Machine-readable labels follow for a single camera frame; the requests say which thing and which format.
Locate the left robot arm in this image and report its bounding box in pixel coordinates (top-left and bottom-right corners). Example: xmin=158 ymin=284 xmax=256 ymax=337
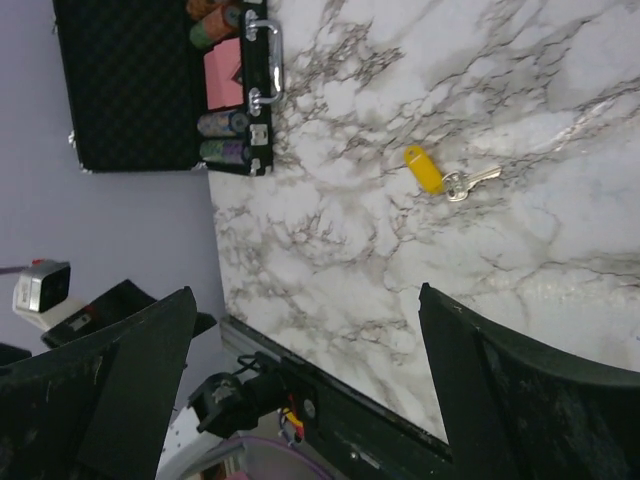
xmin=156 ymin=354 xmax=290 ymax=479

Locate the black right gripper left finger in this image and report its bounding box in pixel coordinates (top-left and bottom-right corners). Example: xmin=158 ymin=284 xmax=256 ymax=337
xmin=1 ymin=287 xmax=197 ymax=479

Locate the orange green chip stack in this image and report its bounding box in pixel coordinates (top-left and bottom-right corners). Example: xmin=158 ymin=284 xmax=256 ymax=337
xmin=189 ymin=4 xmax=242 ymax=49

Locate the pink card deck box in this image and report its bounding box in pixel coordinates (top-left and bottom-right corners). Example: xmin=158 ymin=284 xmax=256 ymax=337
xmin=204 ymin=38 xmax=244 ymax=110

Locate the purple green chip stack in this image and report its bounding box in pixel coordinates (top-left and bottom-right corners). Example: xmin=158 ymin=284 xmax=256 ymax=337
xmin=199 ymin=139 xmax=250 ymax=165

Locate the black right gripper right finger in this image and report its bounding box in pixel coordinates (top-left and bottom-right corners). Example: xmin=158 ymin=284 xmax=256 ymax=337
xmin=419 ymin=284 xmax=639 ymax=479

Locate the silver metal key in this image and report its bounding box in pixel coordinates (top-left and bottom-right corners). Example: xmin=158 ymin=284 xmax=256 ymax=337
xmin=443 ymin=166 xmax=502 ymax=202

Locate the yellow plastic key tag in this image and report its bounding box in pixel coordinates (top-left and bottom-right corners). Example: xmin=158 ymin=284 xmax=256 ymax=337
xmin=403 ymin=145 xmax=445 ymax=195

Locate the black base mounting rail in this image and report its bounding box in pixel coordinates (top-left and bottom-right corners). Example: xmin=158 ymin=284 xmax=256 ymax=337
xmin=221 ymin=317 xmax=455 ymax=479

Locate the blue grey chip stack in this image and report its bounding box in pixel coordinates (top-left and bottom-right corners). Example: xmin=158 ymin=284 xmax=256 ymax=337
xmin=197 ymin=110 xmax=249 ymax=138

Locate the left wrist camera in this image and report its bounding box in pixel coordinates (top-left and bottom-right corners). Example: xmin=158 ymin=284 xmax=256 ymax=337
xmin=14 ymin=260 xmax=71 ymax=313

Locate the black poker chip case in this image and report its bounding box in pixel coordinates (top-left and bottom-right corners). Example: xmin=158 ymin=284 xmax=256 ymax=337
xmin=53 ymin=1 xmax=284 ymax=176

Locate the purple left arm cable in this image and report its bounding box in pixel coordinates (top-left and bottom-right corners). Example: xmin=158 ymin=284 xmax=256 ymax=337
xmin=219 ymin=434 xmax=331 ymax=480

